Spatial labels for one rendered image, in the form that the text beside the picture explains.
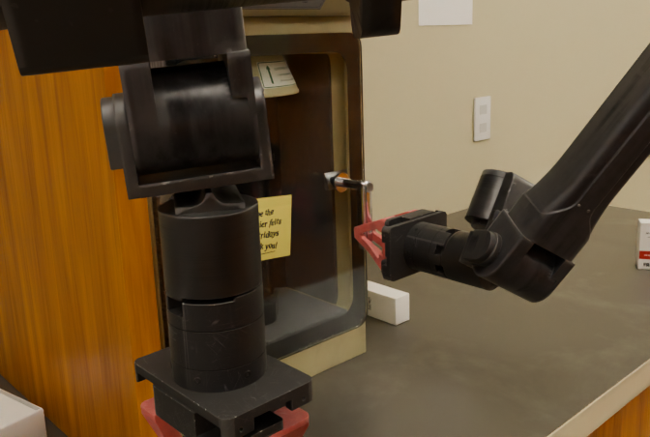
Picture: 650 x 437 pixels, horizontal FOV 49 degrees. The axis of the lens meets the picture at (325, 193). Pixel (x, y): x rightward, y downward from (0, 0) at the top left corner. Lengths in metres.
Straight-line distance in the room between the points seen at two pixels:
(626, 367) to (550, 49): 1.32
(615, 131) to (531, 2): 1.44
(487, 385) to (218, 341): 0.60
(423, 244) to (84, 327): 0.37
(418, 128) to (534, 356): 0.81
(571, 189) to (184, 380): 0.40
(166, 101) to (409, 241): 0.49
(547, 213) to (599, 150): 0.07
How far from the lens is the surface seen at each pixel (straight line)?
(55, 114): 0.74
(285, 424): 0.44
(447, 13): 1.79
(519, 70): 2.06
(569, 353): 1.07
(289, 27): 0.86
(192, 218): 0.38
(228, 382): 0.42
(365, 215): 0.89
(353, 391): 0.94
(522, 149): 2.11
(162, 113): 0.37
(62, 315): 0.83
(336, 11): 0.87
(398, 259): 0.82
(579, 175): 0.68
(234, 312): 0.40
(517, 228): 0.70
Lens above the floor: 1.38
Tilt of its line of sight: 12 degrees down
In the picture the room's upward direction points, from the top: 2 degrees counter-clockwise
